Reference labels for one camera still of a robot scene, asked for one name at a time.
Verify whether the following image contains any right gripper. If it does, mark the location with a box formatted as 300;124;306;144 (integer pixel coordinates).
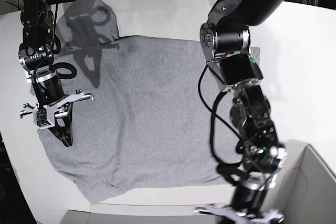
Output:
19;73;94;147

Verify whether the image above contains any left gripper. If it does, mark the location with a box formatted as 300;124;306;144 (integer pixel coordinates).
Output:
194;176;284;223

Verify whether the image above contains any grey T-shirt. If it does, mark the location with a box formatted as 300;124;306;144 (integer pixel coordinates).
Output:
38;0;225;204

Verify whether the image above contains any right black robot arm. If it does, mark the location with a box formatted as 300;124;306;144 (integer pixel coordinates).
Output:
18;0;94;147

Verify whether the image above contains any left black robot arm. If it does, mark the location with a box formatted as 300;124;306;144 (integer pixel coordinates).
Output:
196;0;287;223

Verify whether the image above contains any grey bin at right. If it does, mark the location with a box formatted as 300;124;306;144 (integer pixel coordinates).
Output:
274;144;335;223

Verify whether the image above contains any grey bin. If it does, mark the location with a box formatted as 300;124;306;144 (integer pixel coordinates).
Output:
274;144;335;223
61;204;230;223

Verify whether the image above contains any grey bin at bottom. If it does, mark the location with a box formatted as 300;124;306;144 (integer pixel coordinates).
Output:
61;204;230;223

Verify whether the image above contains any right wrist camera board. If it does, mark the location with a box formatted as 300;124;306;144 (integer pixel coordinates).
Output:
33;105;55;129

